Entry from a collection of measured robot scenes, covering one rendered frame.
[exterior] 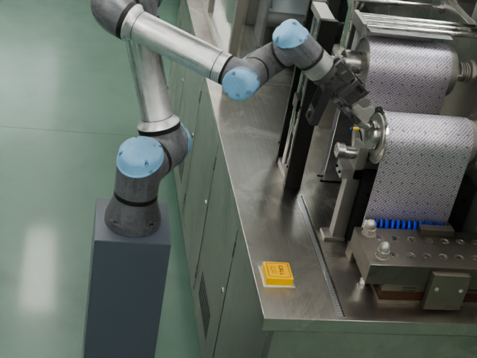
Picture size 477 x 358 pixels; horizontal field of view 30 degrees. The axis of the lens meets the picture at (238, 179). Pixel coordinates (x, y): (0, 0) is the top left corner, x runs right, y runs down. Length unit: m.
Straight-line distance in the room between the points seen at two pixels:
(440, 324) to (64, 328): 1.58
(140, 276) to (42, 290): 1.21
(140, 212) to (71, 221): 1.63
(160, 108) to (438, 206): 0.78
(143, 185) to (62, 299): 1.32
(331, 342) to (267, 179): 0.64
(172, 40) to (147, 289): 0.71
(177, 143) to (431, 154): 0.67
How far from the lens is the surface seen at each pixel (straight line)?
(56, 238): 3.85
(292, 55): 2.13
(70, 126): 4.67
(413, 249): 2.32
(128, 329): 2.53
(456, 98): 2.69
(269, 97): 3.19
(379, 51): 2.44
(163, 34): 2.12
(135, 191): 2.30
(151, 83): 2.34
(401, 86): 2.48
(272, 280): 2.27
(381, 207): 2.37
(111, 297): 2.46
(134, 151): 2.29
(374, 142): 2.29
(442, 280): 2.29
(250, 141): 2.88
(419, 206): 2.41
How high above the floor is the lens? 2.29
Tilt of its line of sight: 31 degrees down
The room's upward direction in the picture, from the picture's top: 11 degrees clockwise
